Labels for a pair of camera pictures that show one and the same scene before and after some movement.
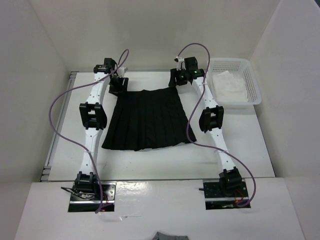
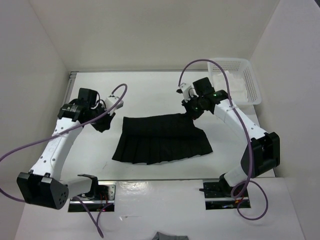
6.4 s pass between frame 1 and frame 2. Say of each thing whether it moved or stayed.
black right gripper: moved
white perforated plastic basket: stayed
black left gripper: moved
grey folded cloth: stayed
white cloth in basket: stayed
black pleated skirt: moved
